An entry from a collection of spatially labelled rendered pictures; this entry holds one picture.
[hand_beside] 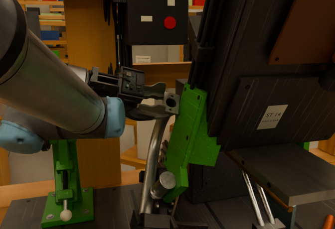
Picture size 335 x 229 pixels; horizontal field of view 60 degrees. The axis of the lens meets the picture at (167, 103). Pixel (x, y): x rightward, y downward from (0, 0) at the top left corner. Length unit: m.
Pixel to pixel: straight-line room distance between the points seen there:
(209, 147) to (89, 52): 0.47
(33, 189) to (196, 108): 0.68
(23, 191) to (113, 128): 0.64
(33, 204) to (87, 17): 0.57
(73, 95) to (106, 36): 0.55
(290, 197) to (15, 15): 0.46
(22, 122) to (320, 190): 0.52
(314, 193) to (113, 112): 0.36
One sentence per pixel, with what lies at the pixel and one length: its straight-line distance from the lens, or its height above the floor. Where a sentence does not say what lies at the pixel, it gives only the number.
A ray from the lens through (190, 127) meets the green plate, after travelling 0.61.
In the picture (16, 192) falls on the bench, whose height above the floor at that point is 0.88.
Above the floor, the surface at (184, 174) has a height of 1.10.
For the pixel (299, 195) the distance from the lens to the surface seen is 0.54.
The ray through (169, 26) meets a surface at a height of 1.40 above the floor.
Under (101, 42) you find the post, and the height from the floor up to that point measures 1.35.
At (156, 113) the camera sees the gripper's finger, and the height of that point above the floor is 1.20.
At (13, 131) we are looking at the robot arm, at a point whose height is 1.23.
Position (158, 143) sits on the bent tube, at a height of 1.10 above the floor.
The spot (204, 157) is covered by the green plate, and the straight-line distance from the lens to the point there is 0.64.
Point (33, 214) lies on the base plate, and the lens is 0.93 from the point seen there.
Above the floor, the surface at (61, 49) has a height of 0.93.
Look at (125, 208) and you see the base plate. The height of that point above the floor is 0.90.
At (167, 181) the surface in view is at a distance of 0.63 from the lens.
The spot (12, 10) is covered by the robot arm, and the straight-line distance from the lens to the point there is 0.25.
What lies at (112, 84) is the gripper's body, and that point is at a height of 1.28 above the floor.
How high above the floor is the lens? 1.39
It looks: 14 degrees down
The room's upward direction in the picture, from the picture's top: straight up
